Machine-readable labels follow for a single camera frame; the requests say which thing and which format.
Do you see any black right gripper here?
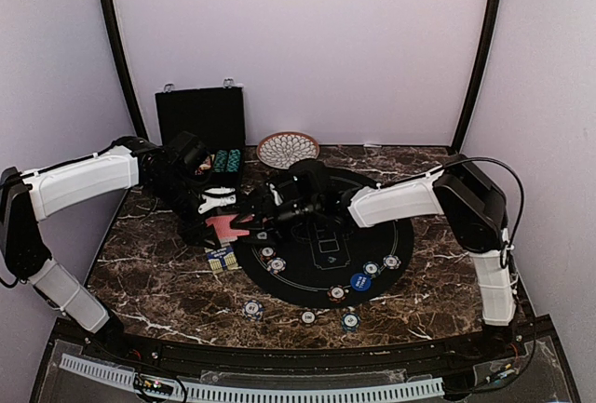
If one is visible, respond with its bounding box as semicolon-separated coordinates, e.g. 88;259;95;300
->
231;194;321;247

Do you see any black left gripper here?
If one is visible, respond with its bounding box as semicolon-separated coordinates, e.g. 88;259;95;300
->
147;173;221;249

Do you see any red playing card deck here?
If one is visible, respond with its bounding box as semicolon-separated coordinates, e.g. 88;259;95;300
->
206;215;250;242

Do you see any blue tan chip stack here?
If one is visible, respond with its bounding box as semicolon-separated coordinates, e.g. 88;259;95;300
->
242;300;264;321

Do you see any brown white chip stack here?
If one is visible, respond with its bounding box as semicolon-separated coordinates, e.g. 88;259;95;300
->
301;311;316;325

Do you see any blue small blind button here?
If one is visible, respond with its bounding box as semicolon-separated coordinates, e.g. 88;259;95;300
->
350;273;372;292

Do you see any blue green chip stack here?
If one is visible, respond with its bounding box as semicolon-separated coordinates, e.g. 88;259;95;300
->
341;312;361;332

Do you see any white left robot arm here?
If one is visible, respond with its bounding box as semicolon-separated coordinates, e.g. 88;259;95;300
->
1;132;237;362

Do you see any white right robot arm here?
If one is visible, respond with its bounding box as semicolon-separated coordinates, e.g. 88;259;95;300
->
231;157;516;360

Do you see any green chip row left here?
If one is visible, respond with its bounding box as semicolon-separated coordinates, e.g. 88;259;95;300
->
213;150;228;173

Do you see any green chip row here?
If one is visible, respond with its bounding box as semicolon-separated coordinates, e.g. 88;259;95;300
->
225;149;242;174
213;150;228;173

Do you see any green chip row right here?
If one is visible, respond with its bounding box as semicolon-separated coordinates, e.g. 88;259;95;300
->
225;149;242;174

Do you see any patterned ceramic plate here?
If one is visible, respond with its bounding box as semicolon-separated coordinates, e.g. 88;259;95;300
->
256;131;320;169

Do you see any round black poker mat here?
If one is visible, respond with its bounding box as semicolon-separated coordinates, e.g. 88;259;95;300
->
231;166;415;309

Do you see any black poker chip case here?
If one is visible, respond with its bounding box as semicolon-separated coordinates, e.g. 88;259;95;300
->
155;87;246;189

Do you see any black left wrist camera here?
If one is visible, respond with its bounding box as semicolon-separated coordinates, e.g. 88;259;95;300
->
166;131;209;176

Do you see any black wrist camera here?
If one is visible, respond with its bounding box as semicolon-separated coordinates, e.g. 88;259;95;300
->
289;158;331;201
166;131;209;176

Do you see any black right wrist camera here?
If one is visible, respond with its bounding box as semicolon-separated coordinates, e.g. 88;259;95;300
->
289;158;331;201

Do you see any white cable tray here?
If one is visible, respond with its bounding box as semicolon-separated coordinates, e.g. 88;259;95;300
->
58;354;444;402

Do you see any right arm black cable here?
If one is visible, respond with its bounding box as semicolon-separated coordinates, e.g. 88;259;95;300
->
376;154;525;269

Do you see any black corner frame post left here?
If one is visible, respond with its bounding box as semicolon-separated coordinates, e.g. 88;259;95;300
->
100;0;148;139

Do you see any black corner frame post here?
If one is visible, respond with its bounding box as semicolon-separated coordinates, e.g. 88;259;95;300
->
100;0;148;139
450;0;500;153

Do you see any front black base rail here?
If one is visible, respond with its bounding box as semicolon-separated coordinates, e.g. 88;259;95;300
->
89;317;549;376

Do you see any black corner frame post right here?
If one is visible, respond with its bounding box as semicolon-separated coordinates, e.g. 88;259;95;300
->
450;0;500;153

